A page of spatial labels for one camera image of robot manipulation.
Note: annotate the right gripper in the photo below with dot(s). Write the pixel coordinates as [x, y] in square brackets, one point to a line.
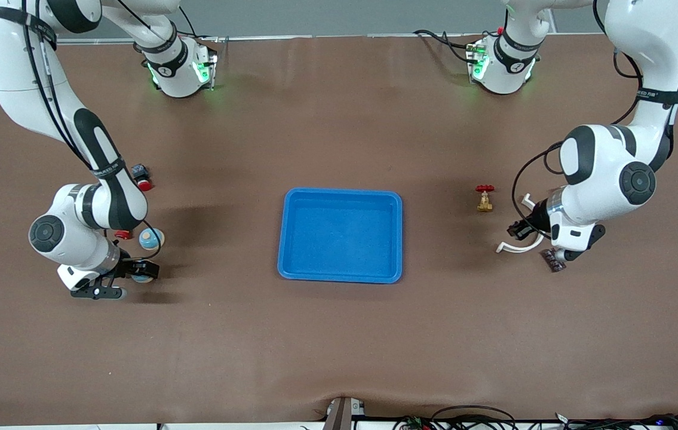
[130, 268]

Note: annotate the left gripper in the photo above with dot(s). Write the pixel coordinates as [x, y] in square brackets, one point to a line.
[530, 223]

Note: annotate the blue dome bell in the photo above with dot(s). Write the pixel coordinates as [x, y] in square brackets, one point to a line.
[151, 240]
[144, 279]

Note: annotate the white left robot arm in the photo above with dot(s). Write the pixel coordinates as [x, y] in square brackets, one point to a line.
[607, 173]

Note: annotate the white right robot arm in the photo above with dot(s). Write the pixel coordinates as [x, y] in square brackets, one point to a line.
[34, 89]

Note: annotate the blue plastic tray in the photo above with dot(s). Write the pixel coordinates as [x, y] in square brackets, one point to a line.
[338, 239]

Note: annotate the white curved pipe clamp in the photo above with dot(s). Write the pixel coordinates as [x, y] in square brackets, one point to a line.
[518, 249]

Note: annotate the red button orange yellow base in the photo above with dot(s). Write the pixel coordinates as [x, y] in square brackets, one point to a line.
[123, 235]

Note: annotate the brass valve red handwheel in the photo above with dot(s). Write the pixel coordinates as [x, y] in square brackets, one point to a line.
[484, 205]

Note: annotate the red button blue grey base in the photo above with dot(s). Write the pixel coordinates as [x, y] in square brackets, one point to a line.
[143, 179]

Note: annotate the brown table mat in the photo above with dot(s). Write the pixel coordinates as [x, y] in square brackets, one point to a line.
[338, 119]

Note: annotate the grey metal table bracket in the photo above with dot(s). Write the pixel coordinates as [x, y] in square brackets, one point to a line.
[341, 415]

